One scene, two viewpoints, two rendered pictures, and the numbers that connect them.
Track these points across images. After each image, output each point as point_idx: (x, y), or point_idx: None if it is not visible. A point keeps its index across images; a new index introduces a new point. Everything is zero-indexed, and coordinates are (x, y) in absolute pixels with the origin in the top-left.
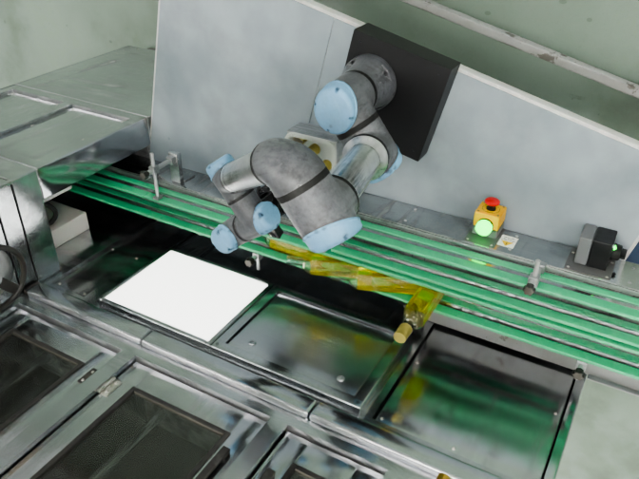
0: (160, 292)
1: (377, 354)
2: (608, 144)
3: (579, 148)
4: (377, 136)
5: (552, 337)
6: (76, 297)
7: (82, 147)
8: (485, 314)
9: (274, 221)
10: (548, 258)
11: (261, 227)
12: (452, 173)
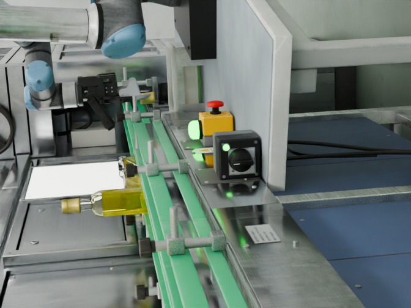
0: (63, 174)
1: (85, 244)
2: (251, 19)
3: (245, 29)
4: (103, 5)
5: None
6: (25, 164)
7: (95, 59)
8: None
9: (36, 77)
10: (204, 163)
11: (26, 79)
12: (222, 80)
